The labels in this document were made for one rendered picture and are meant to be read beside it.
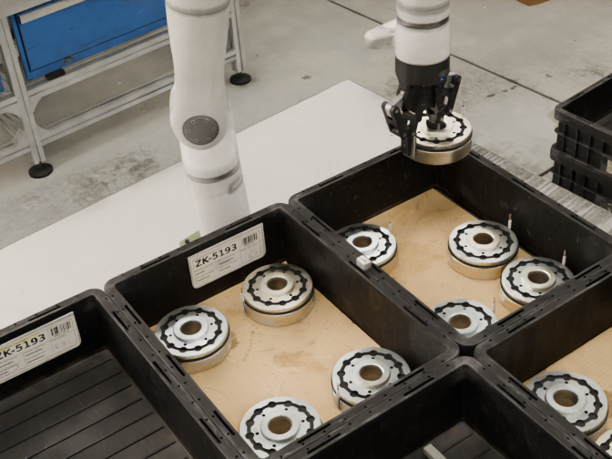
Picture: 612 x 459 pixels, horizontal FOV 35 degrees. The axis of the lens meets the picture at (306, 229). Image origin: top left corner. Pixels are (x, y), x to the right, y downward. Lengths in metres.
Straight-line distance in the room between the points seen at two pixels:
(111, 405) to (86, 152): 2.14
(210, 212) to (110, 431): 0.47
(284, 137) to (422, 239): 0.58
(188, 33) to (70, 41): 1.83
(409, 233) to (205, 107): 0.37
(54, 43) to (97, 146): 0.42
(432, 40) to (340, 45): 2.55
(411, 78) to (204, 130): 0.34
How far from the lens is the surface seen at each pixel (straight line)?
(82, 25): 3.23
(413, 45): 1.32
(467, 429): 1.25
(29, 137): 3.25
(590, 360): 1.35
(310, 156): 1.94
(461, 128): 1.45
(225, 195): 1.59
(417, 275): 1.45
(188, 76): 1.45
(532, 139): 3.28
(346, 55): 3.78
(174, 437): 1.27
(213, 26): 1.41
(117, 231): 1.82
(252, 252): 1.44
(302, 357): 1.33
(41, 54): 3.19
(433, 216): 1.56
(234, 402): 1.29
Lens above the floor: 1.78
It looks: 38 degrees down
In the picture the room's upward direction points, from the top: 5 degrees counter-clockwise
